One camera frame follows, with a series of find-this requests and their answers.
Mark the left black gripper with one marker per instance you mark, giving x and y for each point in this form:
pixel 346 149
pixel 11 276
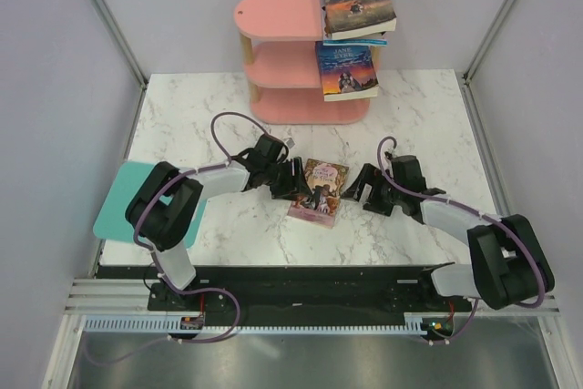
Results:
pixel 294 185

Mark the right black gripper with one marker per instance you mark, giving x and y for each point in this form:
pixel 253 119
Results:
pixel 354 190

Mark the yellow paperback book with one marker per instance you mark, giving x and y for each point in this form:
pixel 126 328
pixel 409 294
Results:
pixel 325 182

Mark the Jane Eyre book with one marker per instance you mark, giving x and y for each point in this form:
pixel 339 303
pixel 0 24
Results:
pixel 346 72

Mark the dog picture book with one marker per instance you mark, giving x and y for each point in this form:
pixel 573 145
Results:
pixel 377 39

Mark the brown Edward Tulane book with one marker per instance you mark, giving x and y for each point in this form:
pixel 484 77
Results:
pixel 354 20

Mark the Tale of Two Cities book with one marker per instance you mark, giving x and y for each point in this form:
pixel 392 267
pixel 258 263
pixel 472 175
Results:
pixel 385 5

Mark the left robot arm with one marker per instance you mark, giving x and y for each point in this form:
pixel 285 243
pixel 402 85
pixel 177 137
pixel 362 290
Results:
pixel 239 173

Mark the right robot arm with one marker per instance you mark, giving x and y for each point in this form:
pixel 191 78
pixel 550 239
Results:
pixel 507 265

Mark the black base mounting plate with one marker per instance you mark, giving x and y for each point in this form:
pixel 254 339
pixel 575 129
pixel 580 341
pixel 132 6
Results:
pixel 265 292

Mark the pink three-tier shelf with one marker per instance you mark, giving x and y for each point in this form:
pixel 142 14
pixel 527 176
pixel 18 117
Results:
pixel 277 39

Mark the teal plastic file folder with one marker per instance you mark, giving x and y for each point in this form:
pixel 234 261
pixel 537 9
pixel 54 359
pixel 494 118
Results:
pixel 118 207

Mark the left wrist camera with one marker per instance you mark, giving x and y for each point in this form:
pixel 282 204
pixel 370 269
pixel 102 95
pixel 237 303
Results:
pixel 289 142

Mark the white slotted cable duct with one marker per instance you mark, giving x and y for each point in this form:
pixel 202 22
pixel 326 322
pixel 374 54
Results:
pixel 178 324

